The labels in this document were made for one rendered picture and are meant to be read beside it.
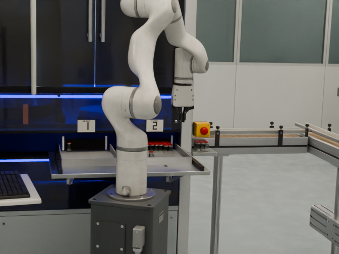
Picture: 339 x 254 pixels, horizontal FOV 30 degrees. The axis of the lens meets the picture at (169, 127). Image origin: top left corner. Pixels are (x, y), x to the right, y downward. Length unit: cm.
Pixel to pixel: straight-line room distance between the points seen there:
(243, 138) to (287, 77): 497
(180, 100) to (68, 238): 93
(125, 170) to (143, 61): 42
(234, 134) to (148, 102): 123
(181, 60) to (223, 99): 527
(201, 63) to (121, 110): 54
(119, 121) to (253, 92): 586
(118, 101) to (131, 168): 26
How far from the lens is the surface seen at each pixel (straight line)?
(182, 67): 282
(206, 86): 799
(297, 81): 840
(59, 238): 324
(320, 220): 353
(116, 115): 240
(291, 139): 351
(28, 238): 324
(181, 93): 284
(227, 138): 338
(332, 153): 332
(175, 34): 270
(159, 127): 316
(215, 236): 354
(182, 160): 294
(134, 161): 240
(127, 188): 242
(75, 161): 287
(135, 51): 241
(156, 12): 243
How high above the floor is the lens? 153
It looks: 9 degrees down
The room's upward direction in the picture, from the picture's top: 2 degrees clockwise
